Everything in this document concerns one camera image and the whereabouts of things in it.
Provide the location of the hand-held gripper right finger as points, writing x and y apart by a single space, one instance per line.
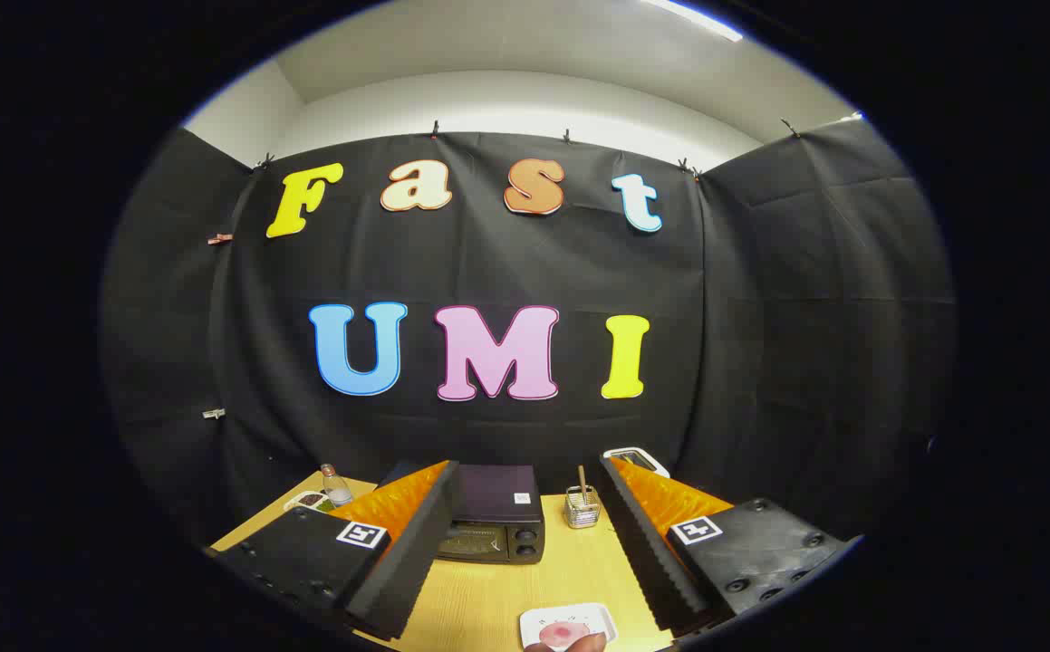
642 552

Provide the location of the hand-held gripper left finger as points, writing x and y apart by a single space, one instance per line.
420 552

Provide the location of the white square plate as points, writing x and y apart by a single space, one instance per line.
583 616

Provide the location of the black toaster oven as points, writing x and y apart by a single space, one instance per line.
497 493

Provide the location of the pink ham slice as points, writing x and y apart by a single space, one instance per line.
563 633

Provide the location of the white toaster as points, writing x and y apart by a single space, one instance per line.
656 465

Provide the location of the wooden stick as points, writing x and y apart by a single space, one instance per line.
582 480

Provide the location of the clear plastic water bottle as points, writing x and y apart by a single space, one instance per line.
337 492

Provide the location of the white divided snack dish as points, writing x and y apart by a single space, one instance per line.
307 500

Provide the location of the black backdrop cloth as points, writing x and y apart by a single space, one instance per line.
488 254

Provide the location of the ceiling light strip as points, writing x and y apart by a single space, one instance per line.
697 20

